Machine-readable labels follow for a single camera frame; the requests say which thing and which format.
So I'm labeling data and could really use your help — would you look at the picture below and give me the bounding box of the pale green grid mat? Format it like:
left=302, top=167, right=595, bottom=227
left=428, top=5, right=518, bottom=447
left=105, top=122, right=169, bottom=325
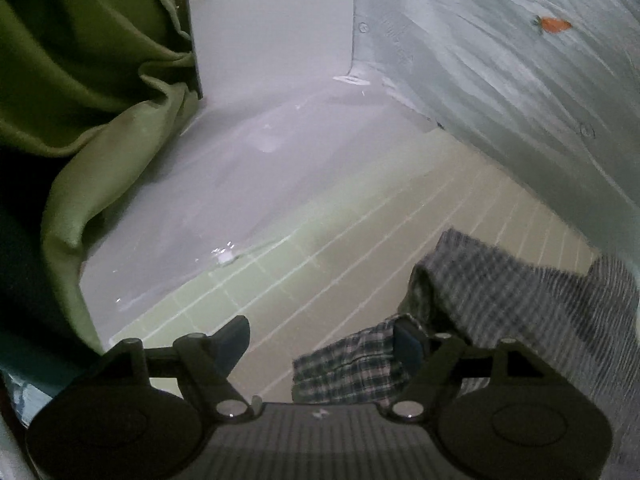
left=110, top=130, right=601, bottom=406

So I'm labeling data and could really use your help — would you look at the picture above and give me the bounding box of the pale carrot print sheet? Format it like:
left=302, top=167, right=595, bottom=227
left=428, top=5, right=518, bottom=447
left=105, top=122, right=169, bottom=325
left=350, top=0, right=640, bottom=271

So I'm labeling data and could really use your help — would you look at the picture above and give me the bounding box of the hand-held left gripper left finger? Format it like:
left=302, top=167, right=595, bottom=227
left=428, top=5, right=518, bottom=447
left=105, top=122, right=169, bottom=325
left=96, top=315, right=251, bottom=421

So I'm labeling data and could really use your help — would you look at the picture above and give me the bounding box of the green curtain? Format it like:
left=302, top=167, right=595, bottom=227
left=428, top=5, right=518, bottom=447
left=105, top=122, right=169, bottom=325
left=0, top=0, right=207, bottom=357

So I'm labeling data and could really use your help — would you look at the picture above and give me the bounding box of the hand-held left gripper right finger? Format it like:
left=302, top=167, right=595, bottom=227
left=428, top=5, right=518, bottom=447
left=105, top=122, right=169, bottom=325
left=391, top=316, right=552, bottom=421

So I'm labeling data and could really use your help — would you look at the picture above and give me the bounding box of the plaid shirt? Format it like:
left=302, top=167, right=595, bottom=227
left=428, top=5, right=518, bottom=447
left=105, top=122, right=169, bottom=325
left=291, top=228, right=640, bottom=441

